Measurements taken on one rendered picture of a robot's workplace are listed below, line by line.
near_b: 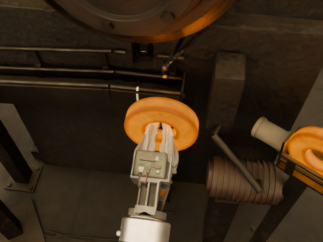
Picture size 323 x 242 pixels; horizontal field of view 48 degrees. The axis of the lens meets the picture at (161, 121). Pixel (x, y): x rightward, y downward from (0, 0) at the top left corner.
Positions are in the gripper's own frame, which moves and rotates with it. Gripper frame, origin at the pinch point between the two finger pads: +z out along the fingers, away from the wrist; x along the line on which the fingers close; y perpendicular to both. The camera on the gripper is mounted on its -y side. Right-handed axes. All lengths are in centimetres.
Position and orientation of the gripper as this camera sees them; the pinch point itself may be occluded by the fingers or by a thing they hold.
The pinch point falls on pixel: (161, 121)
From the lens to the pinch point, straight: 76.1
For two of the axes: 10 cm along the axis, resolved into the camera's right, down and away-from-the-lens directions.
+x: -9.9, -1.1, 0.8
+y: -0.4, -3.4, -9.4
